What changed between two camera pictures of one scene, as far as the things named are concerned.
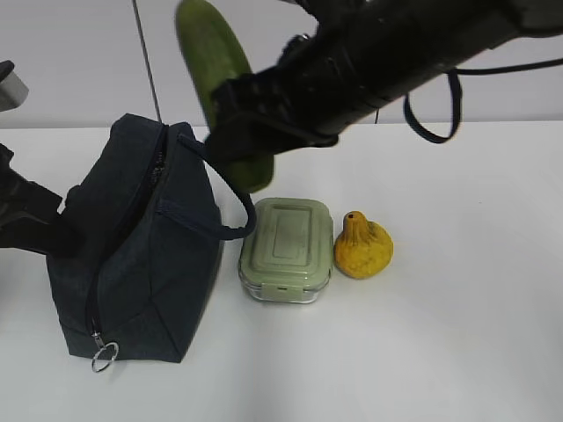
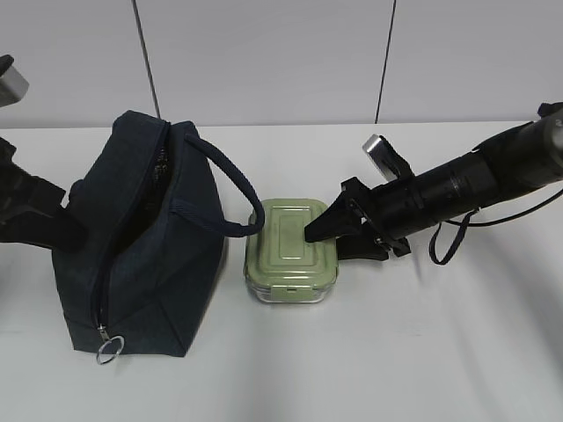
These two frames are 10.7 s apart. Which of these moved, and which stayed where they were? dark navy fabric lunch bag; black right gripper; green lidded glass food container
Moved: black right gripper
Stayed: dark navy fabric lunch bag; green lidded glass food container
